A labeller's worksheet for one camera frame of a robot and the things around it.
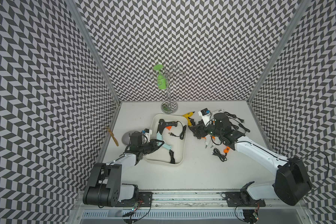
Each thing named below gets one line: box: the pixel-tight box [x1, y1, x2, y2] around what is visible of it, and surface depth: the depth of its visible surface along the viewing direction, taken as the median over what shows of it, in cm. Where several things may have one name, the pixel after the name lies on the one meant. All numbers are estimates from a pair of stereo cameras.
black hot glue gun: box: [156, 118, 187, 140], surface depth 103 cm
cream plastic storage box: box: [143, 113, 188, 166], surface depth 98 cm
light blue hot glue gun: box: [156, 132, 172, 151], surface depth 88 cm
